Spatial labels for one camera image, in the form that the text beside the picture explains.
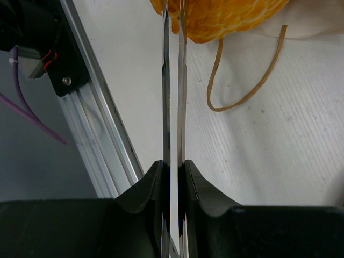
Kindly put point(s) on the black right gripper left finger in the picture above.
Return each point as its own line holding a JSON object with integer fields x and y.
{"x": 135, "y": 224}

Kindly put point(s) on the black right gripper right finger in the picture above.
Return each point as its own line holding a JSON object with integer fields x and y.
{"x": 217, "y": 226}

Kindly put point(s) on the white paper bag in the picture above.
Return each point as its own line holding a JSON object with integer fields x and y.
{"x": 296, "y": 20}

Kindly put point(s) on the metal tongs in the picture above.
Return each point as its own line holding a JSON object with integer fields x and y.
{"x": 174, "y": 92}

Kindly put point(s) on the fake orange ring donut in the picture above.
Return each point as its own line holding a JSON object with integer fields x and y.
{"x": 207, "y": 20}

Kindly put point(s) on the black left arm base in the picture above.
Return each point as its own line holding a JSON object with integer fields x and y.
{"x": 43, "y": 27}

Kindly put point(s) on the aluminium mounting rail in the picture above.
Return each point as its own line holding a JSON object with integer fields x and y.
{"x": 95, "y": 123}

